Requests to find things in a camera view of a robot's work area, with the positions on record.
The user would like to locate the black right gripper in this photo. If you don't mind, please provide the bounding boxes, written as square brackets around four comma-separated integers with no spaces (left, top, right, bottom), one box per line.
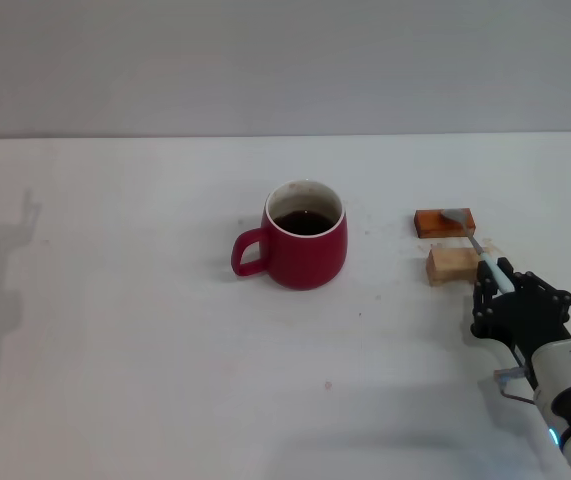
[469,256,571,386]

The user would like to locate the metal spoon with blue handle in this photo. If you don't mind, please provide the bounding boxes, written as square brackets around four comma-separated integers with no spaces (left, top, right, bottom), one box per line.
[439,207,516,295]

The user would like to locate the red ceramic mug with coffee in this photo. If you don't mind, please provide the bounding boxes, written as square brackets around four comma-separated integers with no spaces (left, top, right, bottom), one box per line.
[230,178,350,291]

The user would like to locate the light wooden arch block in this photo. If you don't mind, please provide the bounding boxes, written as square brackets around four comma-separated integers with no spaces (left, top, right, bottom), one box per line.
[424,247,482,287]

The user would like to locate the orange-brown wooden block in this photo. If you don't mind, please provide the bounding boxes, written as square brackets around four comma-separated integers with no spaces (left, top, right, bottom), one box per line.
[413,207,479,240]

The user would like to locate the grey cable with metal plug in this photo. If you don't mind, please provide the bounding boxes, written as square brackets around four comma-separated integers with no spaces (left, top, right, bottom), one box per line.
[493,366,537,404]

